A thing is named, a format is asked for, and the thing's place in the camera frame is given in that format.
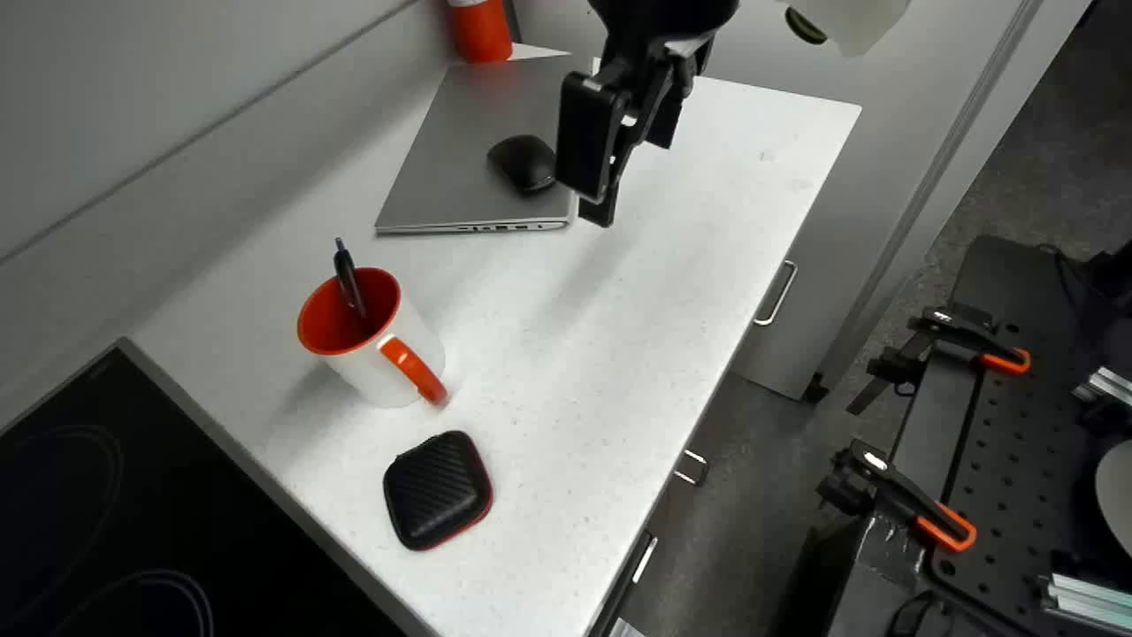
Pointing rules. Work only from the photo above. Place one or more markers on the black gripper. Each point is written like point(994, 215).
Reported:
point(660, 55)

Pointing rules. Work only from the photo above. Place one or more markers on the black pen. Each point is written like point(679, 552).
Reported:
point(351, 285)

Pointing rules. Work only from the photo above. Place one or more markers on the black computer mouse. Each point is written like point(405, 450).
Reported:
point(521, 163)

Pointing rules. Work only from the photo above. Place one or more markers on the silver closed laptop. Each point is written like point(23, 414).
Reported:
point(472, 142)

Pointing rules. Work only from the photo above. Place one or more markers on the orange spray can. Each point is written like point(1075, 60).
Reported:
point(478, 29)

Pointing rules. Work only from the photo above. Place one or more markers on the drawer front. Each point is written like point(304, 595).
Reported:
point(817, 270)

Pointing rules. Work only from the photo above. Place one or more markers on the black clamp orange grip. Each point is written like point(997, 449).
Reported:
point(908, 502)
point(943, 343)

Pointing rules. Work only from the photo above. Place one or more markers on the black case red trim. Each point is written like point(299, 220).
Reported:
point(436, 490)

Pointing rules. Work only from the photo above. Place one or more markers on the wooden drawer cabinet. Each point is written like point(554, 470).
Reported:
point(1002, 473)

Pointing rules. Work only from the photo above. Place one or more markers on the aluminium profile bar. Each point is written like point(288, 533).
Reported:
point(1109, 389)
point(1091, 600)

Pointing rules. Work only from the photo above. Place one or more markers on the white round plate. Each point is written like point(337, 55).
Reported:
point(1120, 497)

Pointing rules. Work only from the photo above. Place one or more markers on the black induction cooktop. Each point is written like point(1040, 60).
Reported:
point(116, 520)

